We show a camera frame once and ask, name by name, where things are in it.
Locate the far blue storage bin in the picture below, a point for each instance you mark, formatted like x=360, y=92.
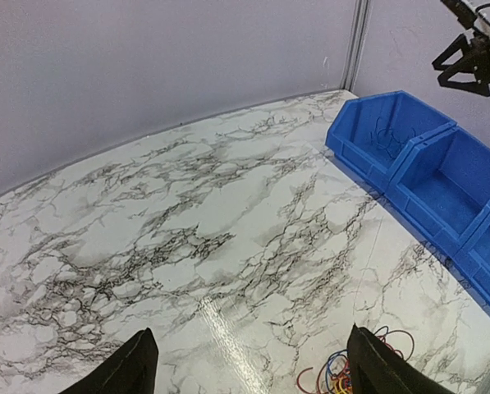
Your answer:
x=374, y=135

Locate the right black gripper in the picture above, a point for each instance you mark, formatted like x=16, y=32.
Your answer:
x=480, y=49

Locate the middle blue storage bin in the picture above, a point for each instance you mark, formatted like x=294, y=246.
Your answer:
x=443, y=188

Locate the right aluminium corner post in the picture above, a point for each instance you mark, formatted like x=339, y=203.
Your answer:
x=357, y=32

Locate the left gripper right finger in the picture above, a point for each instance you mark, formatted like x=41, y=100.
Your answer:
x=375, y=368

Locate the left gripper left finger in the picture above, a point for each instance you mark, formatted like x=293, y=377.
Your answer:
x=132, y=368

